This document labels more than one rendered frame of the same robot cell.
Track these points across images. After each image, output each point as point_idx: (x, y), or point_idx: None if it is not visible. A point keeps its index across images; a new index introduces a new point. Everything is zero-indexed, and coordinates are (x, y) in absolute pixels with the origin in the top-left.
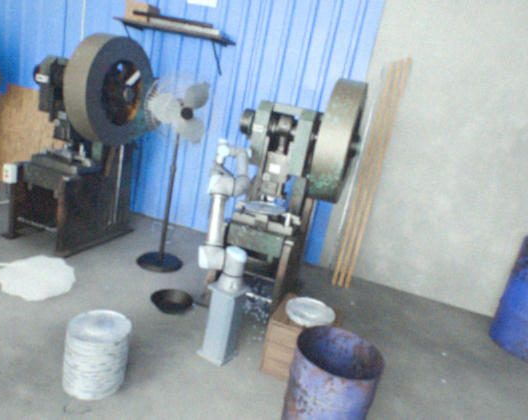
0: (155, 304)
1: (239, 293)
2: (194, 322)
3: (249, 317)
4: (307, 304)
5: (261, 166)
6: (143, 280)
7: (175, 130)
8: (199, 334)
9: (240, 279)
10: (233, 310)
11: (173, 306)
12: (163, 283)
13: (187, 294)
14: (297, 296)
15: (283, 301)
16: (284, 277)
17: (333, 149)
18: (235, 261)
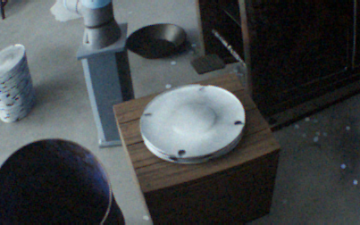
0: (139, 40)
1: (94, 51)
2: (154, 76)
3: None
4: (211, 104)
5: None
6: (178, 10)
7: None
8: (137, 95)
9: (96, 30)
10: (90, 74)
11: (162, 47)
12: (195, 17)
13: (185, 36)
14: (238, 84)
15: (192, 84)
16: (267, 47)
17: None
18: (83, 6)
